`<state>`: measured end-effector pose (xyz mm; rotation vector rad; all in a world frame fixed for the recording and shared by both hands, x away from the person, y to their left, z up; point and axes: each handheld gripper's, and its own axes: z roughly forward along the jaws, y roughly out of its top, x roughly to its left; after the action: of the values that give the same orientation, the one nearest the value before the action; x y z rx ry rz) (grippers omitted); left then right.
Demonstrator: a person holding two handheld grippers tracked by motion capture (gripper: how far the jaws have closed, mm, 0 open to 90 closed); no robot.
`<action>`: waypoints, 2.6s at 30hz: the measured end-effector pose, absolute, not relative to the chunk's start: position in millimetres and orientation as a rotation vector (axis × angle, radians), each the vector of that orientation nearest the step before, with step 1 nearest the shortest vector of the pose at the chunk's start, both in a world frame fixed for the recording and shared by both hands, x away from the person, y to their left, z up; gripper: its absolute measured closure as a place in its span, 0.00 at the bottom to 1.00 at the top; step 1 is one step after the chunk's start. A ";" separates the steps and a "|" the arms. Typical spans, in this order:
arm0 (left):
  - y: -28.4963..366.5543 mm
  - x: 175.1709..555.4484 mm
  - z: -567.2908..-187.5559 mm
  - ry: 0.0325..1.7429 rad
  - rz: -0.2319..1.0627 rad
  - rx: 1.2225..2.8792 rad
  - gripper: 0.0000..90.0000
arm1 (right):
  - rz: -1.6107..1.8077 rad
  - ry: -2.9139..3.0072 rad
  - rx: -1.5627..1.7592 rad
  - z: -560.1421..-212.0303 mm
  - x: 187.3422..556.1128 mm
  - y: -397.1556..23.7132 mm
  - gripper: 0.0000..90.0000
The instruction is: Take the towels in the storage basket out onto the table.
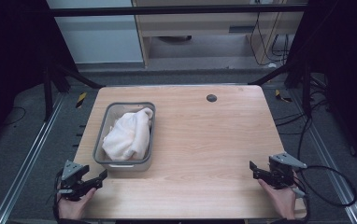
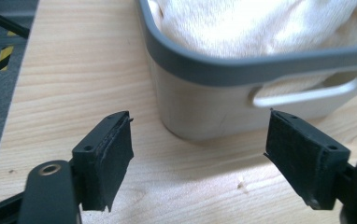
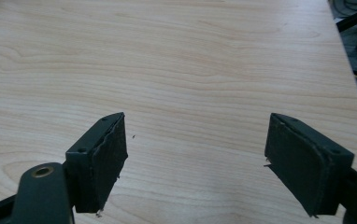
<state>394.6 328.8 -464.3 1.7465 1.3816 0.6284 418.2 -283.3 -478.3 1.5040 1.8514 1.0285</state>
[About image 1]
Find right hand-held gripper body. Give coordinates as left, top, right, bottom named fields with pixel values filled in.
left=267, top=151, right=308, bottom=190

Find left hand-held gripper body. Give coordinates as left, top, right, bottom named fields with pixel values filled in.
left=56, top=160, right=91, bottom=202

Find person's right hand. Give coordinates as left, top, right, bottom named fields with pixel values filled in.
left=257, top=178, right=298, bottom=221

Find person's left hand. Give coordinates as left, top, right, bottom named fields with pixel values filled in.
left=56, top=186, right=97, bottom=221

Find grey-rimmed white plastic basket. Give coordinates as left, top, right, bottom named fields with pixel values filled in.
left=92, top=101, right=157, bottom=173

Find white towel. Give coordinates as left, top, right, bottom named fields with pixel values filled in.
left=101, top=106, right=154, bottom=162

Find yellow black striped tape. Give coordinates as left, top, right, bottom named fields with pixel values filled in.
left=75, top=91, right=88, bottom=109
left=274, top=89, right=293, bottom=104

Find black metal stand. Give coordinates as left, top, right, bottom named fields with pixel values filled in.
left=42, top=55, right=106, bottom=123
left=248, top=59, right=313, bottom=119

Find dark curtain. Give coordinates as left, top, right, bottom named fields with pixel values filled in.
left=292, top=0, right=357, bottom=169
left=0, top=0, right=75, bottom=150

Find white cabinet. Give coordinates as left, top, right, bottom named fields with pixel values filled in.
left=45, top=0, right=145, bottom=65

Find silver metal floor rail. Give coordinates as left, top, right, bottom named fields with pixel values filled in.
left=0, top=92, right=66, bottom=224
left=288, top=90, right=357, bottom=224

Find black floor cables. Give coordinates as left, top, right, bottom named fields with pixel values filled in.
left=273, top=74, right=336, bottom=162

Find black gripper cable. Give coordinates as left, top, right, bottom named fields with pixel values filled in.
left=293, top=164, right=357, bottom=224

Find black hanging cables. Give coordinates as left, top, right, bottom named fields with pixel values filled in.
left=249, top=10, right=293, bottom=67

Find black horizontal frame bar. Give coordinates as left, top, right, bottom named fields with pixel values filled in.
left=49, top=4, right=307, bottom=18

